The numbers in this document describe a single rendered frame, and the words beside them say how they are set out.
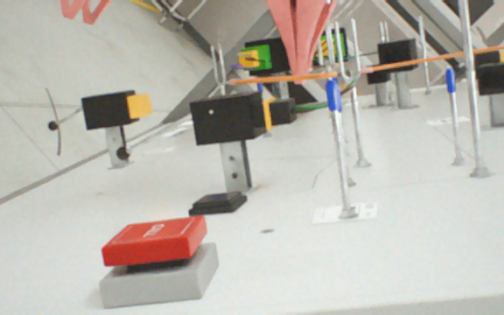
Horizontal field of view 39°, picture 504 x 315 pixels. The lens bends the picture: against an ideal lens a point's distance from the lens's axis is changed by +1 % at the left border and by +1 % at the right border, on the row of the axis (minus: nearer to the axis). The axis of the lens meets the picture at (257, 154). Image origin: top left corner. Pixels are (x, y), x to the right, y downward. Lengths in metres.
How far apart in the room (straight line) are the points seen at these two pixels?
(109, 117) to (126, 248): 0.57
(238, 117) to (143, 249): 0.26
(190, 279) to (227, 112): 0.27
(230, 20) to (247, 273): 8.10
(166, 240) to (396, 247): 0.14
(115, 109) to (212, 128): 0.34
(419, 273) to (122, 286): 0.16
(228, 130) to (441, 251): 0.27
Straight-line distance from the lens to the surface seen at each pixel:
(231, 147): 0.65
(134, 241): 0.40
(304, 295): 0.38
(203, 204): 0.59
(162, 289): 0.40
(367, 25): 8.21
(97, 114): 0.97
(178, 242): 0.39
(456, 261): 0.40
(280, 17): 0.57
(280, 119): 0.63
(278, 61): 1.30
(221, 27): 8.52
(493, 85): 0.85
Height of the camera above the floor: 1.27
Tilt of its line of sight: 12 degrees down
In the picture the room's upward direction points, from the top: 45 degrees clockwise
